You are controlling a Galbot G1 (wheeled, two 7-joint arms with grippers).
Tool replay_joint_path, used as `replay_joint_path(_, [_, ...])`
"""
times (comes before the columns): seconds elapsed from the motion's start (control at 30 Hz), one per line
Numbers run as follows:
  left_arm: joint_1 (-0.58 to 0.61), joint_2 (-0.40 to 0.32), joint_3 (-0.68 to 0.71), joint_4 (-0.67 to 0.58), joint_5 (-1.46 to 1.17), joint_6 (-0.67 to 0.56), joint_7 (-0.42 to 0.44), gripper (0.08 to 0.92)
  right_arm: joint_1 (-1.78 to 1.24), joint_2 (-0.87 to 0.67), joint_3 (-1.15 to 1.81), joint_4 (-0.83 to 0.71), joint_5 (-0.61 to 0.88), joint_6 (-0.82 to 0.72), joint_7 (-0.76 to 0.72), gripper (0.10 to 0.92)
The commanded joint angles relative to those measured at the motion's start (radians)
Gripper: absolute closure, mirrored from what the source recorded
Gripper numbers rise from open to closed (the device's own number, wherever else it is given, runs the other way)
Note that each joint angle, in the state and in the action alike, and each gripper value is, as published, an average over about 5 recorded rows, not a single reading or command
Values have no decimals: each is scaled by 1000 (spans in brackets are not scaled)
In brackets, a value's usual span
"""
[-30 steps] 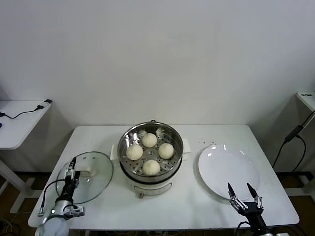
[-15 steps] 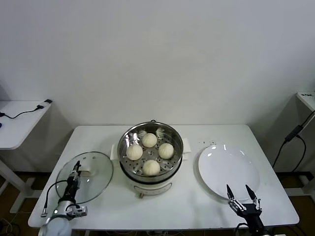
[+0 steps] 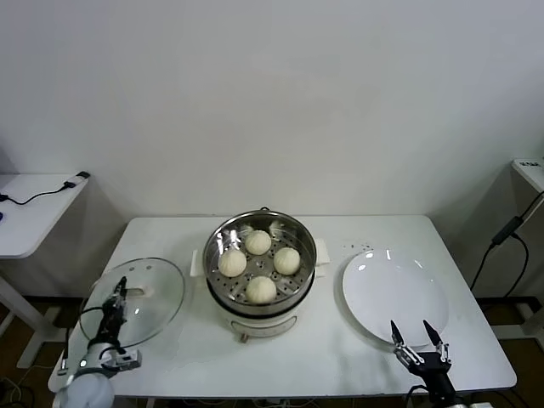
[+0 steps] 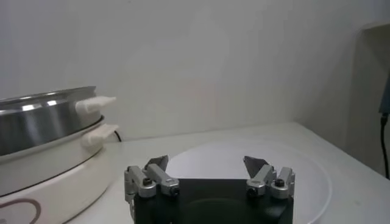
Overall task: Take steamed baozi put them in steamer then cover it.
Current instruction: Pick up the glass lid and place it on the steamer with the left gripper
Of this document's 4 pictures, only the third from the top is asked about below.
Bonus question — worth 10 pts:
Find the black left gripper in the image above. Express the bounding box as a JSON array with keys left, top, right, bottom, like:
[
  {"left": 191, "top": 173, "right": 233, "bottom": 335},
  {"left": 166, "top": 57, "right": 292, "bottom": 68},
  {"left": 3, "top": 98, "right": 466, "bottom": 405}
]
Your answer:
[{"left": 99, "top": 275, "right": 129, "bottom": 343}]

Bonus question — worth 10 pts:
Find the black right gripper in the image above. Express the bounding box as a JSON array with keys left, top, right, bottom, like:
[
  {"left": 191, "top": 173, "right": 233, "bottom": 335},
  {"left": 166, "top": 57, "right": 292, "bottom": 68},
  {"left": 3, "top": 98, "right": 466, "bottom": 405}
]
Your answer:
[{"left": 389, "top": 320, "right": 458, "bottom": 399}]

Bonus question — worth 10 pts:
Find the glass lid with white handle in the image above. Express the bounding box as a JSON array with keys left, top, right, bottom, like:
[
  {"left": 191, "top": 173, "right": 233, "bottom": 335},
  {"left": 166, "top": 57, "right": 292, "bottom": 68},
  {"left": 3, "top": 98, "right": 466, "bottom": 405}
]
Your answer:
[{"left": 78, "top": 257, "right": 186, "bottom": 350}]

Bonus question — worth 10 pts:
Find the white steamed baozi bun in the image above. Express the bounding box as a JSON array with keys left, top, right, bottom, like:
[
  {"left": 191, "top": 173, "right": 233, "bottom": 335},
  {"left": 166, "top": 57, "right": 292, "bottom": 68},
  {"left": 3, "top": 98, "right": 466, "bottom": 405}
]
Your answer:
[
  {"left": 273, "top": 247, "right": 302, "bottom": 276},
  {"left": 245, "top": 229, "right": 272, "bottom": 256},
  {"left": 218, "top": 249, "right": 247, "bottom": 277},
  {"left": 245, "top": 275, "right": 277, "bottom": 305}
]

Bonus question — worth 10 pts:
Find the stainless steel steamer basket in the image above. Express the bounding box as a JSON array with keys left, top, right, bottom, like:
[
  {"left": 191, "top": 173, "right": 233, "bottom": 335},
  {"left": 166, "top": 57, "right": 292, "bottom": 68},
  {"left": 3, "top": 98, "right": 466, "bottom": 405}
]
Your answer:
[{"left": 202, "top": 213, "right": 318, "bottom": 318}]

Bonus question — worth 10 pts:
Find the white round plate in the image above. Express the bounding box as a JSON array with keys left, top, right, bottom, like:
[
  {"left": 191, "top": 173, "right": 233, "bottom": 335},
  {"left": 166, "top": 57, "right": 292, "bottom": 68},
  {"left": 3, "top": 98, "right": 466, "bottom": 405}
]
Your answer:
[{"left": 341, "top": 249, "right": 451, "bottom": 348}]

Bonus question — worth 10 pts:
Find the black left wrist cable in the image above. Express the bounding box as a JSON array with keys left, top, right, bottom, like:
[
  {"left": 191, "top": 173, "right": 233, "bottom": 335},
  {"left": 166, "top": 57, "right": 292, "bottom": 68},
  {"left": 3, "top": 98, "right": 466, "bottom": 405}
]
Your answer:
[{"left": 63, "top": 303, "right": 107, "bottom": 362}]

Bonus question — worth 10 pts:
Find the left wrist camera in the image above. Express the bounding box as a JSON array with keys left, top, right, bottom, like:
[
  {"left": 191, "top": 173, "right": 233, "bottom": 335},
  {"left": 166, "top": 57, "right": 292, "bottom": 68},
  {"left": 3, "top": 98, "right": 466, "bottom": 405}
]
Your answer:
[{"left": 110, "top": 348, "right": 142, "bottom": 371}]

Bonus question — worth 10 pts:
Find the white side table with cable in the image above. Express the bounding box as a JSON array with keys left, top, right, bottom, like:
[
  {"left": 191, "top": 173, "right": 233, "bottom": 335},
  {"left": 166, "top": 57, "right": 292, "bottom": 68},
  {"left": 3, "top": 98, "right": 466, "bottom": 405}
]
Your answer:
[{"left": 0, "top": 173, "right": 93, "bottom": 371}]

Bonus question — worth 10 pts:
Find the black charger cable with plug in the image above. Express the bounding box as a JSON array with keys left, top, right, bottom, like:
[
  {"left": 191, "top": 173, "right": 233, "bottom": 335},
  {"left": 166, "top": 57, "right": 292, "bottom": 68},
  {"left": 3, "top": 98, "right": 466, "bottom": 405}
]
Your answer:
[{"left": 0, "top": 171, "right": 91, "bottom": 207}]

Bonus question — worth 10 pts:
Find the black power adapter with cable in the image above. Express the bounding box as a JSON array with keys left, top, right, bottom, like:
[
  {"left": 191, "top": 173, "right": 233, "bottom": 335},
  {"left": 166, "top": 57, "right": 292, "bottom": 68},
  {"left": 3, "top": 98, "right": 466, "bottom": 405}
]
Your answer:
[{"left": 469, "top": 186, "right": 544, "bottom": 294}]

